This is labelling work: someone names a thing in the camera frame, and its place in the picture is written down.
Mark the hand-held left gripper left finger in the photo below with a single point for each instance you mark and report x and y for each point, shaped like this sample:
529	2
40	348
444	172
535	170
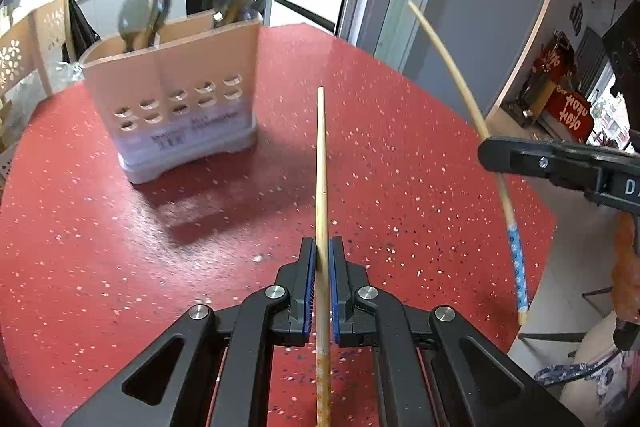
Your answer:
311	292

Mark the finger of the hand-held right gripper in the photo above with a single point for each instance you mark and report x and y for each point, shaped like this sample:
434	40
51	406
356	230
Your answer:
525	157

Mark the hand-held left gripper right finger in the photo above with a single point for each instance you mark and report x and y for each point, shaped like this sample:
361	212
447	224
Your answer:
334	292

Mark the blue patterned wooden chopstick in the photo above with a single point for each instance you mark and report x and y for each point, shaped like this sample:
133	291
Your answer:
517	267

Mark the tan wooden chopstick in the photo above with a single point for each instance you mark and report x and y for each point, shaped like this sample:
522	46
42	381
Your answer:
321	167

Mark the beige plastic utensil holder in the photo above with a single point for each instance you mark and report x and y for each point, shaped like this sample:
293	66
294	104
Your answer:
200	67

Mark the person's right hand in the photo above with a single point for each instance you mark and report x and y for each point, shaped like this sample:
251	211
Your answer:
627	287

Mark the red decorative sign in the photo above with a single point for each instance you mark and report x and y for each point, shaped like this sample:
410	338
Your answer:
570	117

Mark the blue patterned cloth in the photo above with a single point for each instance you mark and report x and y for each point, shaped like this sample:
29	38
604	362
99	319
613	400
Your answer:
575	372

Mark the dark metal spoon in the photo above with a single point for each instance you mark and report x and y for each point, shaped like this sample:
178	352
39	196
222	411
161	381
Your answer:
132	14

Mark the black hanging cloth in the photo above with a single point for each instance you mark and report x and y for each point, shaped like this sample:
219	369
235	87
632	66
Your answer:
80	32

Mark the beige flower-cutout rack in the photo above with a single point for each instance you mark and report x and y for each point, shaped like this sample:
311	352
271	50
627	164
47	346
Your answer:
50	22

